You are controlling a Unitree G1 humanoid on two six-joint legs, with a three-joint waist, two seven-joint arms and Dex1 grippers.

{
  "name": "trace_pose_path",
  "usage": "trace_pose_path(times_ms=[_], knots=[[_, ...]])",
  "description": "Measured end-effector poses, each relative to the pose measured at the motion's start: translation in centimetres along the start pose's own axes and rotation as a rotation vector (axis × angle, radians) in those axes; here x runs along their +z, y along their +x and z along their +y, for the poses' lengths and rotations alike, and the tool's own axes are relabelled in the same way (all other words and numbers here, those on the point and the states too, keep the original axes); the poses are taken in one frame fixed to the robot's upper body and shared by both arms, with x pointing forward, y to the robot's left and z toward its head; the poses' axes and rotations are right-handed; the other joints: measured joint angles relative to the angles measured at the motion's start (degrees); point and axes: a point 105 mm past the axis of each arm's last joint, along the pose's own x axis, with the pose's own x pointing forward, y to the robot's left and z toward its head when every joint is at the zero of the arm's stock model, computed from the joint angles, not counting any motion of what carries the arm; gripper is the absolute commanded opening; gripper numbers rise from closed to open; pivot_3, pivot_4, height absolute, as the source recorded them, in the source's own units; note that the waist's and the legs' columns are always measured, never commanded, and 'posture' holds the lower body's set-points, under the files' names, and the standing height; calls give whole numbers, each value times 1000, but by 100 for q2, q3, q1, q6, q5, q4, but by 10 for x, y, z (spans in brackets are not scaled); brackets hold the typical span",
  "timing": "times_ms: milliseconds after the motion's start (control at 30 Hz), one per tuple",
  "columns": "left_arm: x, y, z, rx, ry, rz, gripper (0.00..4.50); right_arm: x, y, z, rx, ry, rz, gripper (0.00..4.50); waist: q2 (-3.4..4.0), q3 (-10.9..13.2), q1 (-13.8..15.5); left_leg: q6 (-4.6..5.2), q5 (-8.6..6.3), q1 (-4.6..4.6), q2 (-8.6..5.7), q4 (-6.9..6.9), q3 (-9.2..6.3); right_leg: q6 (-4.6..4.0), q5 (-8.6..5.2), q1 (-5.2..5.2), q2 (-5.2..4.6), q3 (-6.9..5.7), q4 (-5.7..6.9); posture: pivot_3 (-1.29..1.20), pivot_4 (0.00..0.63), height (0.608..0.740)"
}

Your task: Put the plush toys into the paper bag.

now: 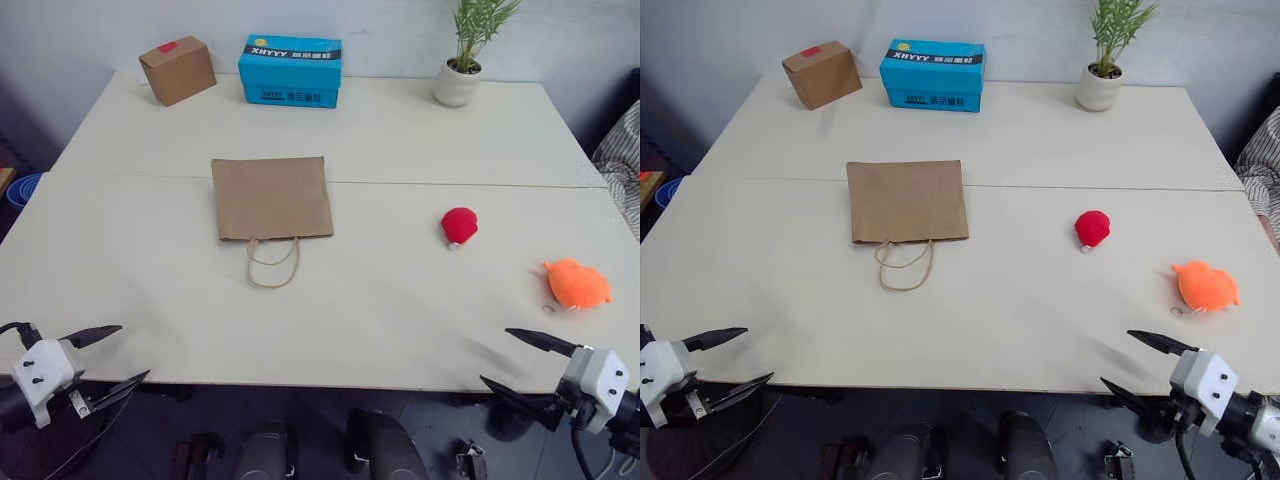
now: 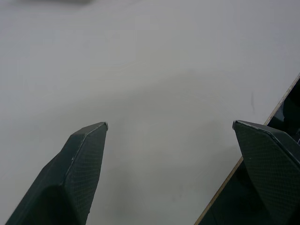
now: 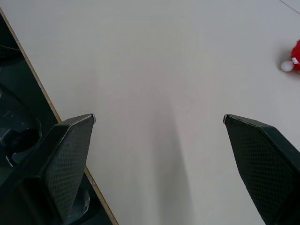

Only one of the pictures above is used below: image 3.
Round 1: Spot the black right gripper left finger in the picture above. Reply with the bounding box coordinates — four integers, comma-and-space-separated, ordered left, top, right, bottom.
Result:
0, 113, 97, 225

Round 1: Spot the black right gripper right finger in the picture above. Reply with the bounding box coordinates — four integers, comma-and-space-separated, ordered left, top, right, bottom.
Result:
223, 114, 300, 225

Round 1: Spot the dark robot body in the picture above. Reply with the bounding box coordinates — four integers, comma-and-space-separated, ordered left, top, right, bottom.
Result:
0, 44, 91, 225

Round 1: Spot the red and white plush toy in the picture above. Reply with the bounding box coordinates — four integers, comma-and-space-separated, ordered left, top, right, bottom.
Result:
280, 38, 300, 75

